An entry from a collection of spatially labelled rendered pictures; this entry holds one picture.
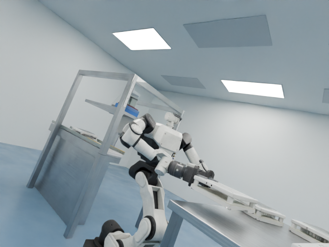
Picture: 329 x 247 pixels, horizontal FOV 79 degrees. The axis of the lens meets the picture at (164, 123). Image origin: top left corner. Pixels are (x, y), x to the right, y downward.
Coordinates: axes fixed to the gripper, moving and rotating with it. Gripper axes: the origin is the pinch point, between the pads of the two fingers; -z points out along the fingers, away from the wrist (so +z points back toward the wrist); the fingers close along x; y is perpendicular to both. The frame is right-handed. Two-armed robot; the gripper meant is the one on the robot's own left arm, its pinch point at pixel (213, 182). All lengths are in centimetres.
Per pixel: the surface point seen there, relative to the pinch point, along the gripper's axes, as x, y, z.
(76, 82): -51, 78, 206
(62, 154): 41, 60, 187
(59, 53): -130, 122, 428
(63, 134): 17, 68, 195
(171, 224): 19.9, 34.8, -17.6
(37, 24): -157, 177, 406
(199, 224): 12.7, 33.7, -31.4
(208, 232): 13, 33, -35
